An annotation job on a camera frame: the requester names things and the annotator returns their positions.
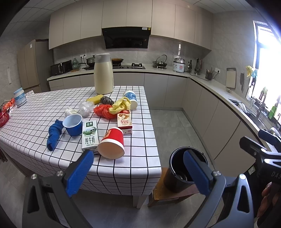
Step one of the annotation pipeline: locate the black trash bucket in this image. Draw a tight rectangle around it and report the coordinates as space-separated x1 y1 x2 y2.
163 147 209 193

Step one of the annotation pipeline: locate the red plastic bag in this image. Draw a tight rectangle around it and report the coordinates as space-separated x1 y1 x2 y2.
93 104 117 120

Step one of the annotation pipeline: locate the dark bottle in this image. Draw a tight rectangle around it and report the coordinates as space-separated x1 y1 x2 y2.
187 60 192 73

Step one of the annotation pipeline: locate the white cutting board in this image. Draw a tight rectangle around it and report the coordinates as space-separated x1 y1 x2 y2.
225 68 236 89

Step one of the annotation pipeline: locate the white rice cooker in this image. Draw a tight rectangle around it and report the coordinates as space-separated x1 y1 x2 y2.
173 58 185 73

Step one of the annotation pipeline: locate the black range hood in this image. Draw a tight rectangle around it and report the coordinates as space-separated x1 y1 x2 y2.
102 27 151 49

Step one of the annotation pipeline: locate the blue plastic cup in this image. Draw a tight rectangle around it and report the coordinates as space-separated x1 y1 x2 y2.
62 114 83 136

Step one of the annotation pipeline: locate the wok pan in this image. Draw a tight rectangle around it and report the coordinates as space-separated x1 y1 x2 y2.
112 58 123 65

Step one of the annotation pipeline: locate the wooden stool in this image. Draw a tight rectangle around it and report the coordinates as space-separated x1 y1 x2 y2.
147 167 199 208

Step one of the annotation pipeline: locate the hanging cleaver knife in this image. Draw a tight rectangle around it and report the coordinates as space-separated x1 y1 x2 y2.
240 73 244 93

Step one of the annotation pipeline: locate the kettle on burner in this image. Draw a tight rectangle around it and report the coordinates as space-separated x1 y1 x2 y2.
152 54 167 69

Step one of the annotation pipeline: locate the utensil holder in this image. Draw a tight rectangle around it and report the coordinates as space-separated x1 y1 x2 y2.
205 68 214 80

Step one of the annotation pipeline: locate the blue white paper cup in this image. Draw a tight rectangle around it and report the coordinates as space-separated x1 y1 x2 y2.
123 90 138 110

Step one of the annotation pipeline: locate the gas stove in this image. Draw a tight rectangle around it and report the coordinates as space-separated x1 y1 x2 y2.
83 63 146 71

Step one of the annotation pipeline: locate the black microwave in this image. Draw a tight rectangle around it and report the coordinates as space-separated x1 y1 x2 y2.
50 60 72 76

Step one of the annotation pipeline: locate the yellow sponge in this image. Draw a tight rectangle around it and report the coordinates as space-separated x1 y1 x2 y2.
86 95 104 105

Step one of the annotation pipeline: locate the person right hand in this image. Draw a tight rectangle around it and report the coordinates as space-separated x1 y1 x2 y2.
257 182 280 217

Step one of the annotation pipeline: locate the steel wool scrubber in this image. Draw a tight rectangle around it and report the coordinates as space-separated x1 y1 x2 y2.
100 96 114 105

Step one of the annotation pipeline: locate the blue cloth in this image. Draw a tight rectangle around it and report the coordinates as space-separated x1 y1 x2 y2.
47 119 63 151

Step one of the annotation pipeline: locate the cream thermos jug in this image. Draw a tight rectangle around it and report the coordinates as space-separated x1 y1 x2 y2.
94 53 114 95

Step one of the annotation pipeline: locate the refrigerator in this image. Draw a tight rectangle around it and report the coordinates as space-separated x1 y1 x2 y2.
18 39 54 93

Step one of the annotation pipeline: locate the sink faucet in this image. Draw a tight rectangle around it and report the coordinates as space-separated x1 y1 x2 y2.
256 96 266 118

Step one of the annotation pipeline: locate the white tissue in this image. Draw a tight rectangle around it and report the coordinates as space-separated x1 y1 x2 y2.
64 107 79 118

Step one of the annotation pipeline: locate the red paper cup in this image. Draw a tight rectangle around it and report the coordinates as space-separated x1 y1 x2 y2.
97 127 125 160

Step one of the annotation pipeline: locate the red basket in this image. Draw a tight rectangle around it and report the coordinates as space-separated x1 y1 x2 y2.
0 98 15 127

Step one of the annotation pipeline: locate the green milk carton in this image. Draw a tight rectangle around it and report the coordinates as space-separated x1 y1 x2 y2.
81 120 99 151

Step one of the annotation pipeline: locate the green vase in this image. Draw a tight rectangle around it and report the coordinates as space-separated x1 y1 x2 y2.
72 58 80 70

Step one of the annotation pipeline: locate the green soap bottle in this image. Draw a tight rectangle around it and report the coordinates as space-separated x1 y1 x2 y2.
268 105 277 120

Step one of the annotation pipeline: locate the black cooking pot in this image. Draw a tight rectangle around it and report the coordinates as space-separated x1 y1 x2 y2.
86 55 95 67

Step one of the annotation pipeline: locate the yellow cloth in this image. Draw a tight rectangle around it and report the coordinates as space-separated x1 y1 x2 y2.
109 96 131 115

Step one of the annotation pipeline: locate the clear plastic bag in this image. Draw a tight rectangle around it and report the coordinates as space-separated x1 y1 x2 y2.
79 101 94 117

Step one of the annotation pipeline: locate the red white drink carton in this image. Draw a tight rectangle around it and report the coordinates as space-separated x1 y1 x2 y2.
117 111 132 134

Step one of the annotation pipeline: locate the white blue jar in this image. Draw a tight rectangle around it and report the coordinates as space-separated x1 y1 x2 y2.
13 87 27 107

